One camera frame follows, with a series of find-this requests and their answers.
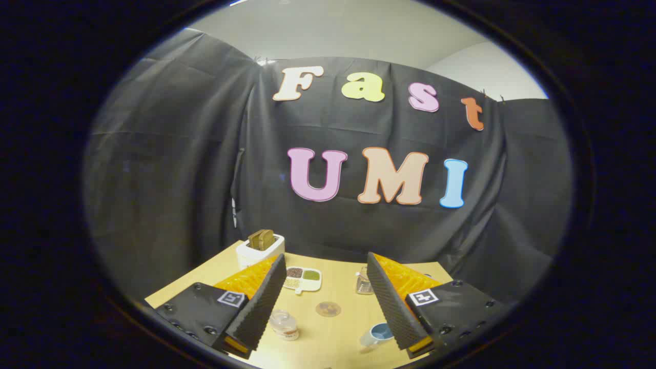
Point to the brown toast slice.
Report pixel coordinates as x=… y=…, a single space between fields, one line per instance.
x=267 y=239
x=254 y=239

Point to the light wooden table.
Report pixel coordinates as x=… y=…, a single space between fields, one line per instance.
x=333 y=338

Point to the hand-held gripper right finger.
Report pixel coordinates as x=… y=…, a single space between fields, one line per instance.
x=392 y=307

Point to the white toaster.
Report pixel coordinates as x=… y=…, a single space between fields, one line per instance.
x=251 y=253

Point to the round brown coaster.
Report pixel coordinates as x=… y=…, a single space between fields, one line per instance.
x=328 y=308

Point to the ribbed clear glass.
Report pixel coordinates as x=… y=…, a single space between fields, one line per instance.
x=364 y=284

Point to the clear juice bottle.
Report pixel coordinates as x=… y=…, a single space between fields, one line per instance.
x=284 y=325

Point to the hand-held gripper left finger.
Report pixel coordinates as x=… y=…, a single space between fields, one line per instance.
x=261 y=307

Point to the white divided grain dish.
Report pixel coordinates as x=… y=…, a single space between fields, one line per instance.
x=303 y=279

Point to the white and blue cup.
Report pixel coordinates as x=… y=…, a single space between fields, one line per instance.
x=378 y=335

